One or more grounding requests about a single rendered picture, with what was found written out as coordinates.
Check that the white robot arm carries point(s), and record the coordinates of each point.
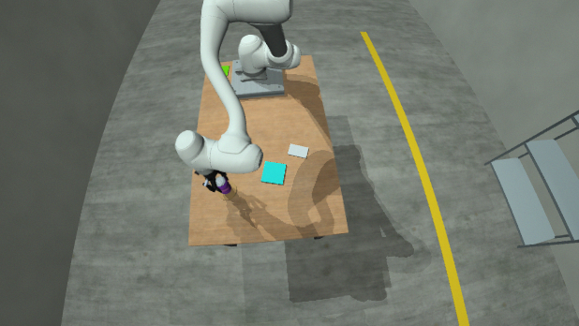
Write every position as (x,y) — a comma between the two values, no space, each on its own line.
(234,152)

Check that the purple drink can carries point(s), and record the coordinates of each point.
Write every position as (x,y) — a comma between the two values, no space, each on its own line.
(223,184)

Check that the cyan square block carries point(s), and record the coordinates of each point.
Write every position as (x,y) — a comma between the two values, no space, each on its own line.
(273,173)

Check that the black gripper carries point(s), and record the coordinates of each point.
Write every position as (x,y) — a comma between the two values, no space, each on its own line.
(213,187)

